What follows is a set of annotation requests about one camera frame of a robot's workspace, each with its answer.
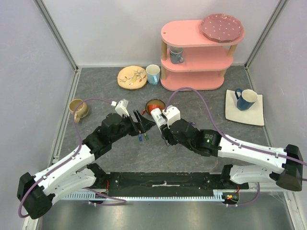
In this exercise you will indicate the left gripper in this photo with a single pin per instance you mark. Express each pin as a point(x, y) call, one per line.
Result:
point(144, 124)

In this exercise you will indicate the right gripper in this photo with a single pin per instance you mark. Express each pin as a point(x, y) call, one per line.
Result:
point(166, 133)

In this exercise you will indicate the white remote control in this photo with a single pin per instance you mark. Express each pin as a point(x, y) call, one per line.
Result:
point(158, 117)

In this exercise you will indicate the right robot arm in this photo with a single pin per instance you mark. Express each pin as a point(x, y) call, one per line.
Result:
point(266, 164)

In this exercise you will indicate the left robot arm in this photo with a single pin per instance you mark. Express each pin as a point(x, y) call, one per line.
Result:
point(39, 192)

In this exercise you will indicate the orange cup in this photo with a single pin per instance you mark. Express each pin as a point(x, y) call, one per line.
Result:
point(154, 106)

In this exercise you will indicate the yellow floral plate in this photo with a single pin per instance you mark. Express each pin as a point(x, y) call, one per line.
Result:
point(132, 77)

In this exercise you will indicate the light blue mug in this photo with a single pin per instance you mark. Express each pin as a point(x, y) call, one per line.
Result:
point(153, 74)

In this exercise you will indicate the beige mug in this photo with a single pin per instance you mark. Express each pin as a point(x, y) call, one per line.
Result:
point(78, 110)

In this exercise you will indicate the grey mug on shelf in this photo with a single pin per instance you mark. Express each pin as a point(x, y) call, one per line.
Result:
point(176, 55)

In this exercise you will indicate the pink three-tier shelf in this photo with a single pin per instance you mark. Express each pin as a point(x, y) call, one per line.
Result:
point(205, 61)

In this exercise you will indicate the dark blue mug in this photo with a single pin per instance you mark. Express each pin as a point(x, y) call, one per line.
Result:
point(245, 98)

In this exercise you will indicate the white square plate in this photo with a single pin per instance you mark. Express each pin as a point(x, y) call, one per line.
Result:
point(252, 116)

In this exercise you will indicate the pink dotted plate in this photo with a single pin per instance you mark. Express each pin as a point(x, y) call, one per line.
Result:
point(221, 28)

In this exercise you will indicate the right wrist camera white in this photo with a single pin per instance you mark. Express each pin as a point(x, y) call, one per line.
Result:
point(172, 115)

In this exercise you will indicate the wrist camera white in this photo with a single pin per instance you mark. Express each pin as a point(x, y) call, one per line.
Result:
point(172, 115)
point(121, 107)

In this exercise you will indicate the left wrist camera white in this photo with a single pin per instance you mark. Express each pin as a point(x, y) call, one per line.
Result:
point(121, 107)

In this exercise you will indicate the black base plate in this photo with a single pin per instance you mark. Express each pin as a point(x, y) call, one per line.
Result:
point(164, 184)

